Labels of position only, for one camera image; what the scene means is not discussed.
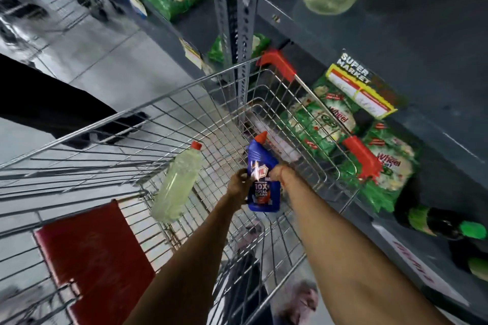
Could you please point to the person's left hand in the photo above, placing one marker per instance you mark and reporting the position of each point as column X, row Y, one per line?
column 239, row 185

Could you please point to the grey metal shelf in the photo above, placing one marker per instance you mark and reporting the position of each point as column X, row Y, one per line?
column 419, row 50

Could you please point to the row of green detergent packets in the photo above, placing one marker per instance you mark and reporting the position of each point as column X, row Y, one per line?
column 389, row 168

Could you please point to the person's right forearm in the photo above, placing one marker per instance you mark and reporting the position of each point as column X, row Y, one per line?
column 350, row 260

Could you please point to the person's right hand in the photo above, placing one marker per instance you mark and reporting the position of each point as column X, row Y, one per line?
column 284, row 175

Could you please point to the person's grey shoe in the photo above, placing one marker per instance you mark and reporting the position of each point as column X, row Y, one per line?
column 301, row 300

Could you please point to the person's left forearm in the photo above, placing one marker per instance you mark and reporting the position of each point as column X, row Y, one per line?
column 190, row 267

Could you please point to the person's dark trouser leg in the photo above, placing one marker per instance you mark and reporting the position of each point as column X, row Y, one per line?
column 246, row 286

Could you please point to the blue toilet cleaner bottle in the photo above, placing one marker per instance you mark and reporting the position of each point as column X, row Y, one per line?
column 259, row 161

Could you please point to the yellow and green price sign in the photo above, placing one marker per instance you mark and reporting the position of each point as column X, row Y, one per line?
column 362, row 92

